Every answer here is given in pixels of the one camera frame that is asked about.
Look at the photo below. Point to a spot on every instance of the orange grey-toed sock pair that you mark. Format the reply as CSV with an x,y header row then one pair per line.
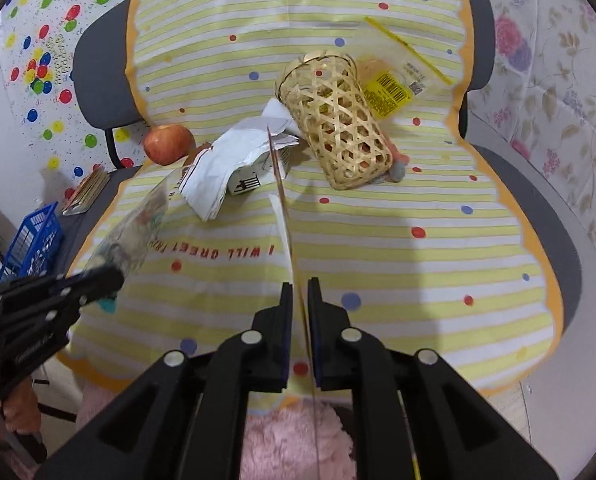
x,y
399,170

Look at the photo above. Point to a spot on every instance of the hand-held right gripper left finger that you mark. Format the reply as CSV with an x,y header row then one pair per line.
x,y
285,345

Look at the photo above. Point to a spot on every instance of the person's left hand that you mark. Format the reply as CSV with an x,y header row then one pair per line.
x,y
20,407

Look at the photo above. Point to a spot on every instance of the clear zip bag yellow label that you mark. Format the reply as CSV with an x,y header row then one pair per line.
x,y
393,67

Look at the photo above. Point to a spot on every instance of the grey office chair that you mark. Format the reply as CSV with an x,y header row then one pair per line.
x,y
102,60

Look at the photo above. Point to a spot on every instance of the balloon-print backdrop sheet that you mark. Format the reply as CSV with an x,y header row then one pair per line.
x,y
27,35

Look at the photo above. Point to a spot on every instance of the stack of thin books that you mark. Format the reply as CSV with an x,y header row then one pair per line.
x,y
85,192

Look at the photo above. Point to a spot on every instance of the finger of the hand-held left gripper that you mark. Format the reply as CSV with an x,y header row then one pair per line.
x,y
92,280
37,325

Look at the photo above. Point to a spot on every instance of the red apple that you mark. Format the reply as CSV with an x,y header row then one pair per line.
x,y
167,144

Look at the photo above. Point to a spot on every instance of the clear plastic bag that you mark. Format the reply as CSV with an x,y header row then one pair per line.
x,y
137,225

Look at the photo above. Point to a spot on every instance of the yellow striped dotted cloth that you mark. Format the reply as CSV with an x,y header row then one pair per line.
x,y
403,260

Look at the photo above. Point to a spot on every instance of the white paper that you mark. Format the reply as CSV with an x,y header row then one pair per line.
x,y
222,165

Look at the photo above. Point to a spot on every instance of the woven bamboo basket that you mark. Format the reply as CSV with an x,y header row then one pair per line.
x,y
335,125

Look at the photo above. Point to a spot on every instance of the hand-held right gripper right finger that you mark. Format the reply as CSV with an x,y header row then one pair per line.
x,y
318,345

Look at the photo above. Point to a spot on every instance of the floral printed cloth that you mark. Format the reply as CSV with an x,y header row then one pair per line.
x,y
553,110

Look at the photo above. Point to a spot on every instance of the blue plastic basket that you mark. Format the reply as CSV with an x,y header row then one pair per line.
x,y
32,240

